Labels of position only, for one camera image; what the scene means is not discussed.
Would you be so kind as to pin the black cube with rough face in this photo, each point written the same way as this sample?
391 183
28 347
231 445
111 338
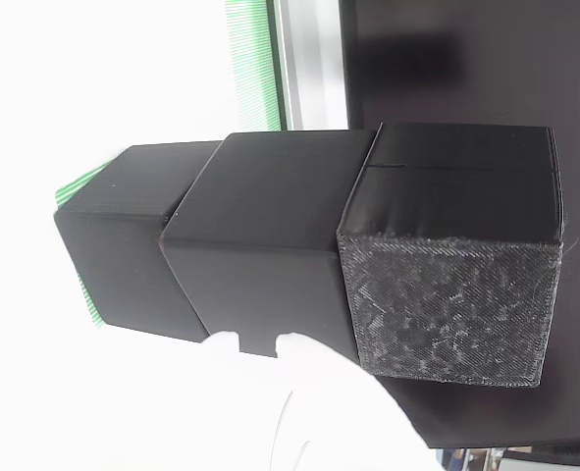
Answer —
446 294

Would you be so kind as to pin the smooth black cube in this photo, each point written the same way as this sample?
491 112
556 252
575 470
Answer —
260 235
122 255

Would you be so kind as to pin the green square paper sheet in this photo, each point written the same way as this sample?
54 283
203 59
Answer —
73 189

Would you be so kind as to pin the green paper strip with arrows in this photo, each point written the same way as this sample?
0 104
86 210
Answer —
255 64

